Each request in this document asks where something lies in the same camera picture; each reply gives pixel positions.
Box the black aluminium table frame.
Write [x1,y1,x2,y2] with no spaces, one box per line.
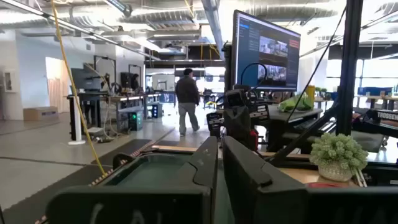
[269,0,364,167]

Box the thick yellow cable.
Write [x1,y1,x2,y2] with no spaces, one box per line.
[51,0,106,175]

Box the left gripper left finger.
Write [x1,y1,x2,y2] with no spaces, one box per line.
[46,136,218,224]

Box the dark rectangular tray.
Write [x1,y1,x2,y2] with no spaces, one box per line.
[105,152,200,187]

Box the computer tower with green light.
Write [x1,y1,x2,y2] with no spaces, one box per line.
[127,111,144,131]

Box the person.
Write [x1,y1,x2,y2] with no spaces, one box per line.
[175,68,201,137]
[130,73,141,91]

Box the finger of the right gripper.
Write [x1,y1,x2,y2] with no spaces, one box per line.
[223,106,239,147]
[236,106,252,147]

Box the yellow bottle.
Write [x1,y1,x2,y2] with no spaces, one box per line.
[306,84,316,106]

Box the large computer monitor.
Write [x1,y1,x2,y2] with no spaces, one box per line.
[231,9,302,93]

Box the cardboard box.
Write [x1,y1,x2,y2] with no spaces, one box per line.
[23,106,60,122]

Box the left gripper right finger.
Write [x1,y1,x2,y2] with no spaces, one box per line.
[223,136,398,224]

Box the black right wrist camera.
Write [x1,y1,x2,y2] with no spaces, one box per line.
[224,89,249,108]

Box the black orange-striped floor mat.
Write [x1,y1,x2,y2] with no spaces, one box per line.
[91,139,156,166]
[2,164,113,224]

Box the dark grey desk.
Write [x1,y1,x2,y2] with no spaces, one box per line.
[267,105,324,153]

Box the red faceted plastic cup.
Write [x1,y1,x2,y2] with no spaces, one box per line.
[306,182,343,189]

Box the thin black slanted cable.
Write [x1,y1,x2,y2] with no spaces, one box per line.
[285,6,348,124]

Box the white desk leg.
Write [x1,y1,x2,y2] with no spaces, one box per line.
[67,93,86,146]

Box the potted pale green plant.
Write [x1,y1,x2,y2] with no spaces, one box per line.
[309,133,369,183]

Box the green bag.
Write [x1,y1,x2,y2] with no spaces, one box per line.
[278,93,315,113]

